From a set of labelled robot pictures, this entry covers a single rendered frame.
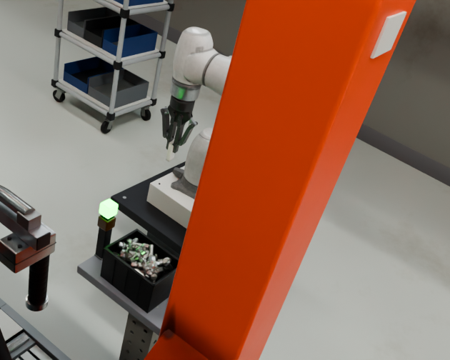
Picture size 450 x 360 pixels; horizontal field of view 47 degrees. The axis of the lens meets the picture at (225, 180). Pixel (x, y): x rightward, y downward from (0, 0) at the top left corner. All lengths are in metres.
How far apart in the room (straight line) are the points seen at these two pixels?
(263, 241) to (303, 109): 0.21
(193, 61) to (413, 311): 1.70
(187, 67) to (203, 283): 0.80
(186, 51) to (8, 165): 1.56
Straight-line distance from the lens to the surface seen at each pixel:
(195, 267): 0.87
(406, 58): 3.82
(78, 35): 3.23
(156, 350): 0.99
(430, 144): 3.90
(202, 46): 1.50
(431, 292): 2.87
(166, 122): 1.68
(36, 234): 0.97
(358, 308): 2.54
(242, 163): 0.73
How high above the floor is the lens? 1.62
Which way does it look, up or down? 33 degrees down
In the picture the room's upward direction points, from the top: 16 degrees clockwise
